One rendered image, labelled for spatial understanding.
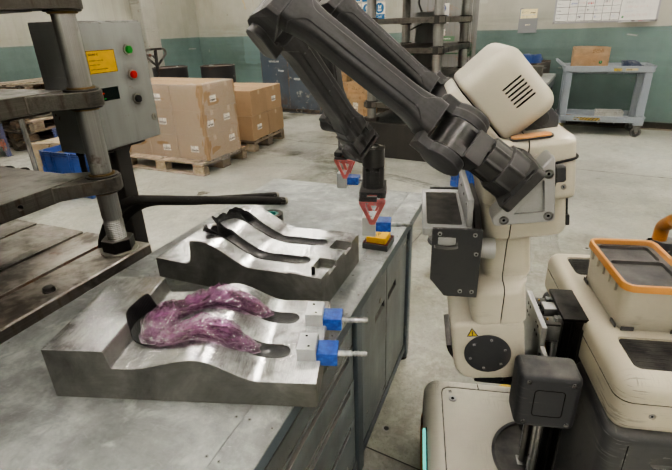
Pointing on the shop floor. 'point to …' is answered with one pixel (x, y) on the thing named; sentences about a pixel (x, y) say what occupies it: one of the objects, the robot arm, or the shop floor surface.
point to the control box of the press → (129, 134)
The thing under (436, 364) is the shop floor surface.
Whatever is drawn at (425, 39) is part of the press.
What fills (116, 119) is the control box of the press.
